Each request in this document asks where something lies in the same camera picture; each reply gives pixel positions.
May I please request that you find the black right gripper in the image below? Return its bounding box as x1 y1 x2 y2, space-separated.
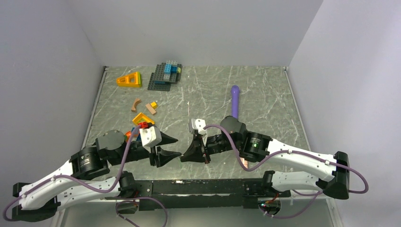
181 134 241 164

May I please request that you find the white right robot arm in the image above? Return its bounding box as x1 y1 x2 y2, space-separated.
180 116 349 200

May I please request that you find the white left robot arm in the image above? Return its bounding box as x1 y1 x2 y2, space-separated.
3 123 180 222

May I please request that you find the yellow window brick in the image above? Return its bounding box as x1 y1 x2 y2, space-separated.
132 113 155 125

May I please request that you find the colourful brick boat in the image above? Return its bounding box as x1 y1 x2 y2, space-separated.
124 126 141 142

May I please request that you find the yellow cube block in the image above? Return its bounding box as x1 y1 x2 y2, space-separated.
151 102 158 109

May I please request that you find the straight tan wooden block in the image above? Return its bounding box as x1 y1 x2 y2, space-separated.
145 103 157 115

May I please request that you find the curved tan wooden block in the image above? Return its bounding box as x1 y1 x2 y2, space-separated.
131 98 141 113

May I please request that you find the grey blue brick stack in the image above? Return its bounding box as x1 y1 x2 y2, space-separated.
147 60 183 91

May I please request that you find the orange triangular brick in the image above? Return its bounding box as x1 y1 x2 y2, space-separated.
116 71 142 88

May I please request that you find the purple toy microphone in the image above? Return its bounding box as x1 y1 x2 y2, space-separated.
231 85 240 119

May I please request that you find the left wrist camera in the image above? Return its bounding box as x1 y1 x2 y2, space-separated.
139 126 162 148

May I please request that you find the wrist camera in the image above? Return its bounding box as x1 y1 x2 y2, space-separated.
188 118 208 145
139 126 162 148

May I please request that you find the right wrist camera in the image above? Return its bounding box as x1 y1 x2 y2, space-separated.
188 118 208 145

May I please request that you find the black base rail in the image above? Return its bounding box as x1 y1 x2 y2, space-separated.
117 178 291 211

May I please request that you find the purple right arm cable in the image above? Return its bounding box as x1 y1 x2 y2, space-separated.
203 124 369 194

